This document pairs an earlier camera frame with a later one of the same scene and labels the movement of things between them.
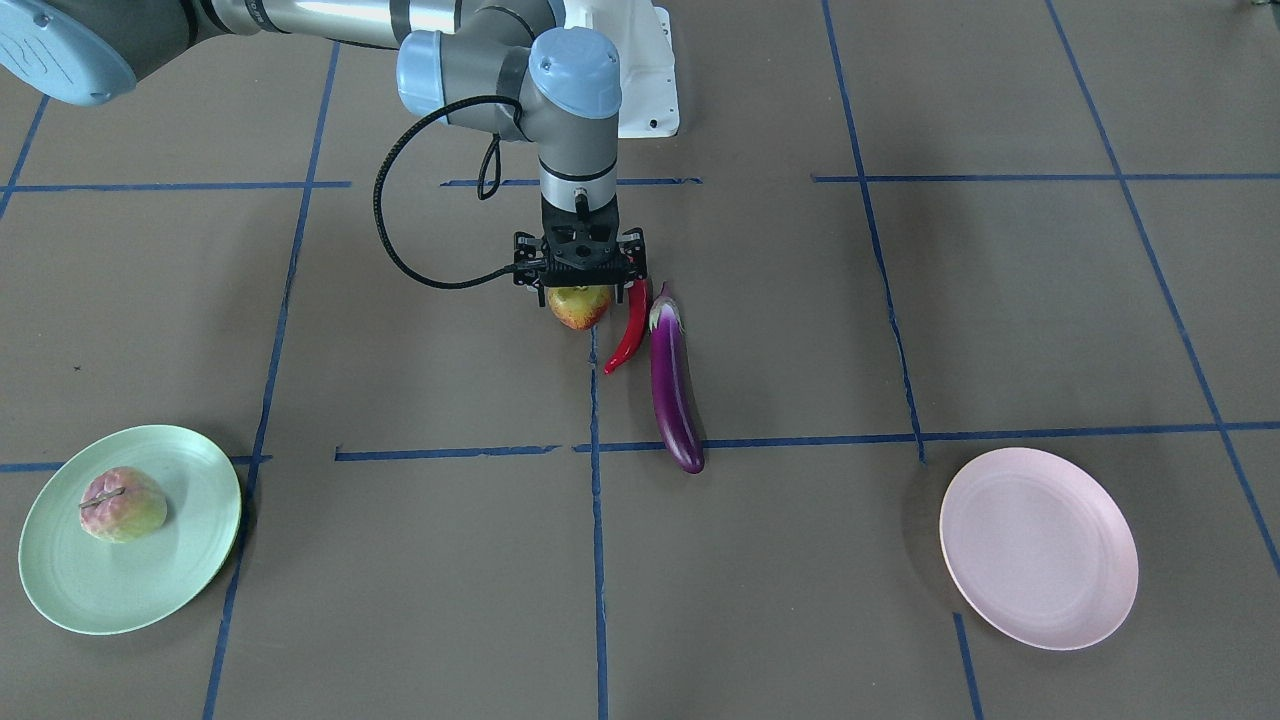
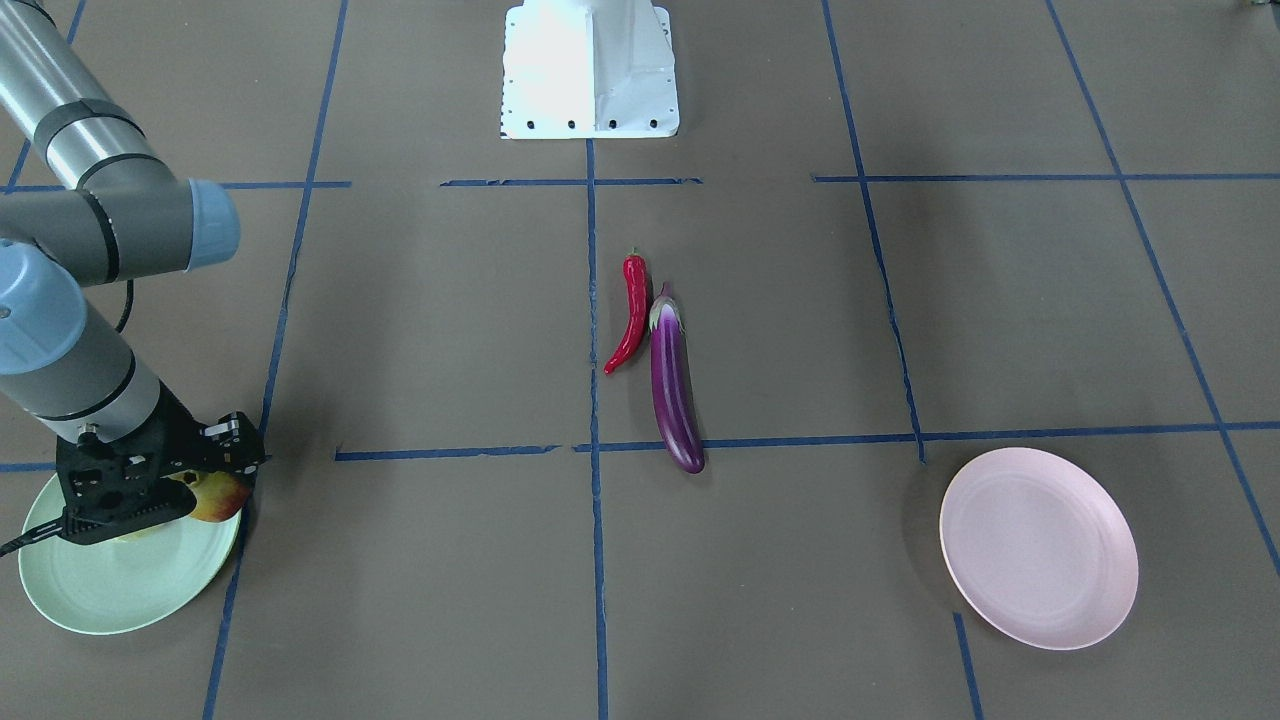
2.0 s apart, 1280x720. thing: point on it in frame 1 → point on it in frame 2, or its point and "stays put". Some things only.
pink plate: [1036, 552] stays put
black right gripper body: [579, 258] → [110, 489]
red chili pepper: [641, 290] stays put
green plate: [100, 587] stays put
